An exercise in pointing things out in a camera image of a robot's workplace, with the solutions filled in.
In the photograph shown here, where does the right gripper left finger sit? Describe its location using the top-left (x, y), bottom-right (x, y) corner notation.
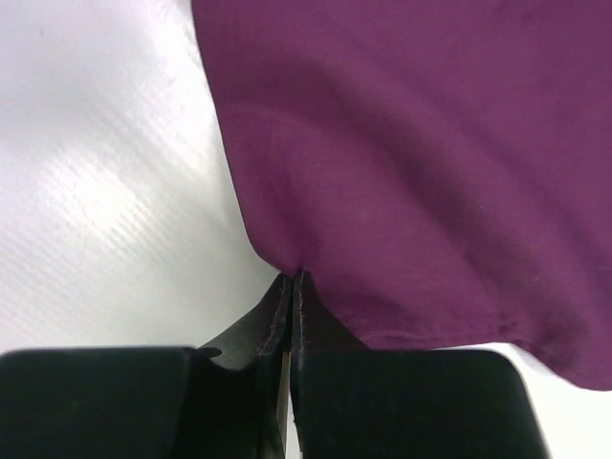
top-left (1, 275), bottom-right (292, 458)

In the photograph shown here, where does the purple surgical drape cloth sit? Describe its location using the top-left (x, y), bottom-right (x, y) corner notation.
top-left (192, 1), bottom-right (611, 390)

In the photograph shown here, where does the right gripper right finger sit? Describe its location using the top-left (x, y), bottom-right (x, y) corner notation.
top-left (291, 272), bottom-right (549, 459)

